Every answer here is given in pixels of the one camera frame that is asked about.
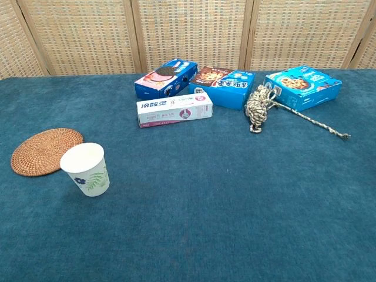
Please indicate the white floral paper cup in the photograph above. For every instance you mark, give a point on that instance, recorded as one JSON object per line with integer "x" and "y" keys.
{"x": 88, "y": 173}

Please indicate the round woven rattan coaster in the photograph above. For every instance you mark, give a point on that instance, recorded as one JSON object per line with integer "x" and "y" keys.
{"x": 41, "y": 151}

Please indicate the white toothpaste box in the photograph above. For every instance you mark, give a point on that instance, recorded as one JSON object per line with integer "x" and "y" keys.
{"x": 173, "y": 110}

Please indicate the blue table cloth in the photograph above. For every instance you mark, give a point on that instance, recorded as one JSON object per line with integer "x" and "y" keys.
{"x": 205, "y": 191}

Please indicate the blue Oreo cookie box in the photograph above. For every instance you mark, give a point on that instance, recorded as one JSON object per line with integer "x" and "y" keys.
{"x": 164, "y": 79}

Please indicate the blue and brown cookie box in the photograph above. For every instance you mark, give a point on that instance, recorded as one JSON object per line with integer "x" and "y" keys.
{"x": 226, "y": 85}

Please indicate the woven folding screen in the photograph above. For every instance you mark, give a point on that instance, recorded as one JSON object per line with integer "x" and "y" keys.
{"x": 188, "y": 32}

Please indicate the light blue cookie box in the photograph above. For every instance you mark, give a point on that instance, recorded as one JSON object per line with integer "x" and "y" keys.
{"x": 305, "y": 86}

